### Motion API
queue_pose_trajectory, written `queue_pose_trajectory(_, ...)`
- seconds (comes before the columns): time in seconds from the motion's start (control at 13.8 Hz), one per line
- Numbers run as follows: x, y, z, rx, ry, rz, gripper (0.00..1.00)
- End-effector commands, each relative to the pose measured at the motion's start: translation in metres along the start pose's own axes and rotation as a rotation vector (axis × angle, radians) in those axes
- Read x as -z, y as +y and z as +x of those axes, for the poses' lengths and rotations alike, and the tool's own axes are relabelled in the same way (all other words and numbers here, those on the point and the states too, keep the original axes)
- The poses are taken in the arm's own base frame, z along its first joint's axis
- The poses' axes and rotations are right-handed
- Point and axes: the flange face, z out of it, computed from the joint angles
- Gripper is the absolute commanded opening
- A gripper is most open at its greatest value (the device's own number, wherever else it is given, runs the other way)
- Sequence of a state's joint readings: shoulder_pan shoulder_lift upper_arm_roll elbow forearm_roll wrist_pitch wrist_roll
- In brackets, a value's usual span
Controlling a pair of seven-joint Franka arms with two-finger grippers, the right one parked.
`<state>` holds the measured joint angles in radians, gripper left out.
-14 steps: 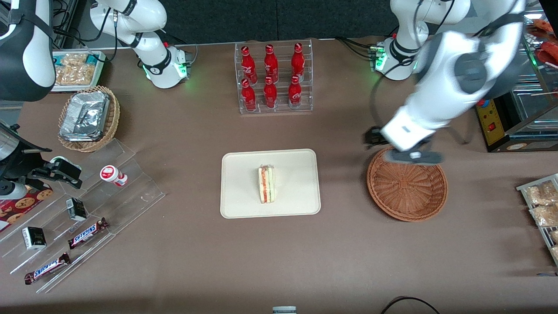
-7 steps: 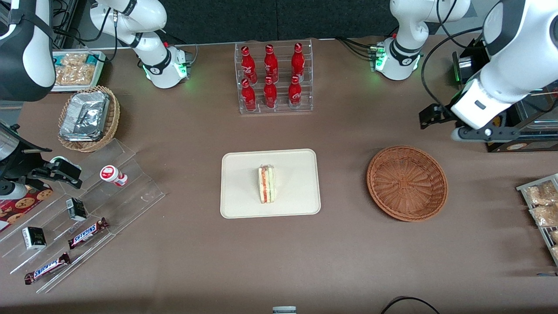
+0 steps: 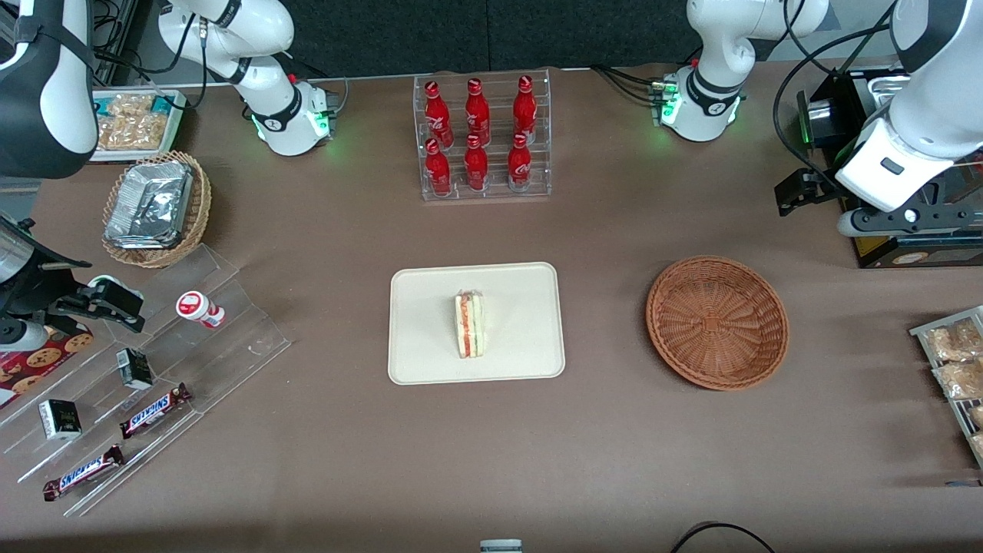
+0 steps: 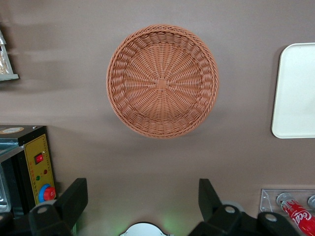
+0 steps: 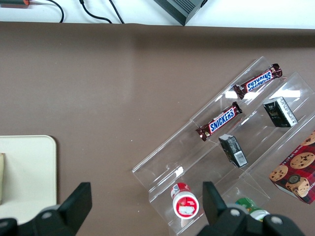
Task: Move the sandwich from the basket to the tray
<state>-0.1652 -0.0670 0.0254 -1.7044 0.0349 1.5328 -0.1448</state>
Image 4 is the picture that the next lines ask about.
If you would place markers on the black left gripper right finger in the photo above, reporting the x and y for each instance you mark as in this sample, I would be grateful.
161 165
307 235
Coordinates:
209 201

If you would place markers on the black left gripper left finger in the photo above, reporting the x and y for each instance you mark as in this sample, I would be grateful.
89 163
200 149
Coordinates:
71 199

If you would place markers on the round brown wicker basket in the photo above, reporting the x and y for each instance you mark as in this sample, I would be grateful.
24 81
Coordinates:
162 83

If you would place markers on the cream plastic tray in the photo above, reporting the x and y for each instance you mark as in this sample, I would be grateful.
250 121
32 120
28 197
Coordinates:
297 91

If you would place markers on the clear acrylic can holder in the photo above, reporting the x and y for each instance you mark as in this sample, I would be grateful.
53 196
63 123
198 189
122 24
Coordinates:
267 199

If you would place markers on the white round plate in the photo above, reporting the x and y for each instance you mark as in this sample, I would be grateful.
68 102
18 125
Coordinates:
144 229

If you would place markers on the black appliance with yellow panel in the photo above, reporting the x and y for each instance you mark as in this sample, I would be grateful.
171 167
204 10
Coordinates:
29 137

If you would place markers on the red cola can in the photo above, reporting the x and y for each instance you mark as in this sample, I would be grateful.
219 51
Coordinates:
312 201
299 216

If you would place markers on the red rocker switch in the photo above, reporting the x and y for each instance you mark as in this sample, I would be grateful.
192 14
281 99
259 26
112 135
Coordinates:
39 159

